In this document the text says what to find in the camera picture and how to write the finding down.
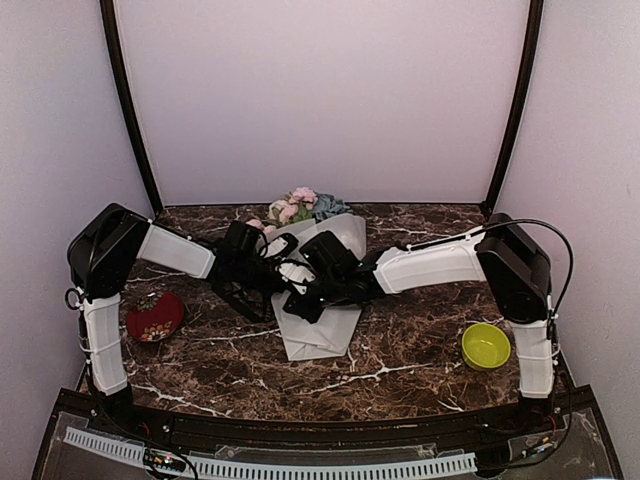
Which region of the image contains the translucent white wrapping paper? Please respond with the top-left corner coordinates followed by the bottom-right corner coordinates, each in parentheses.
top-left (267, 213), bottom-right (367, 361)

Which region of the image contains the small pink fake rose stem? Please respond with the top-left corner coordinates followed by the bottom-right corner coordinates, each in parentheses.
top-left (247, 219), bottom-right (277, 235)

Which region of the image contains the white fake rose stem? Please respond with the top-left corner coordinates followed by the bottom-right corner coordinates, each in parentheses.
top-left (268, 199), bottom-right (298, 226)

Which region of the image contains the blue fake rose bunch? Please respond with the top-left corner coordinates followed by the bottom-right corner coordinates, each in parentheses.
top-left (312, 193), bottom-right (352, 222)

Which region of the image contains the pink peony fake stem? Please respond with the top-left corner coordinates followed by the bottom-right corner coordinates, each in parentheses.
top-left (279, 187), bottom-right (318, 224)

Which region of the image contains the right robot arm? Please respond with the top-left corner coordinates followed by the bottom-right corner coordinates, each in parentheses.
top-left (272, 213), bottom-right (567, 434)

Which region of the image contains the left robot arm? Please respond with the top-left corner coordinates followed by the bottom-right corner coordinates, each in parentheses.
top-left (65, 203), bottom-right (284, 396)

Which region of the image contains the red floral dish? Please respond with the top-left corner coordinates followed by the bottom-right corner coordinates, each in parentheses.
top-left (126, 292), bottom-right (185, 343)

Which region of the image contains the yellow-green bowl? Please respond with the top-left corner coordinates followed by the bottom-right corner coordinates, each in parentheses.
top-left (461, 324), bottom-right (511, 371)

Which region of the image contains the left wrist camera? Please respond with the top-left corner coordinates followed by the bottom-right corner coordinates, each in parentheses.
top-left (259, 233), bottom-right (299, 259)

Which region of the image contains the white slotted cable duct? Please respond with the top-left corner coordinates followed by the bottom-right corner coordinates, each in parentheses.
top-left (64, 426), bottom-right (479, 479)

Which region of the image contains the black front rail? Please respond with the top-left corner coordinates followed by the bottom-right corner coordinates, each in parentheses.
top-left (99, 389), bottom-right (566, 454)

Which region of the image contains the left black frame post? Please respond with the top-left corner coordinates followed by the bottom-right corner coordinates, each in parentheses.
top-left (99, 0), bottom-right (164, 215)

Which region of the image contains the black frame post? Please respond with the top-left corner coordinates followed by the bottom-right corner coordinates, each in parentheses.
top-left (99, 0), bottom-right (164, 215)
top-left (480, 0), bottom-right (544, 217)

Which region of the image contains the right black frame post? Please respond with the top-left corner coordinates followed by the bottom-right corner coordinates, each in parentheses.
top-left (480, 0), bottom-right (544, 217)

